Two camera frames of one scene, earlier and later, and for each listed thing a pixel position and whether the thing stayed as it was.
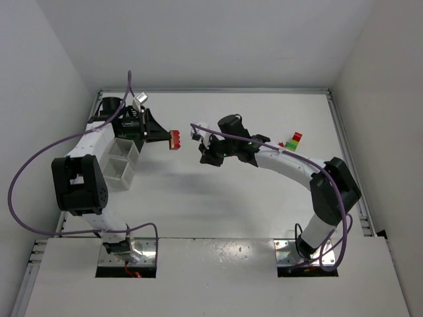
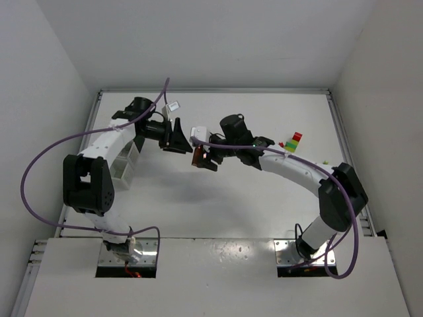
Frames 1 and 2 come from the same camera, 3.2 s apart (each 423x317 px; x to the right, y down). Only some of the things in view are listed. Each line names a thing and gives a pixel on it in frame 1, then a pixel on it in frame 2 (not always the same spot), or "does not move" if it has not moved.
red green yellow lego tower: x=293 y=145 does not move
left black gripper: x=145 y=123 → x=168 y=135
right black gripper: x=211 y=149 does not move
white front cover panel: x=216 y=277 does not move
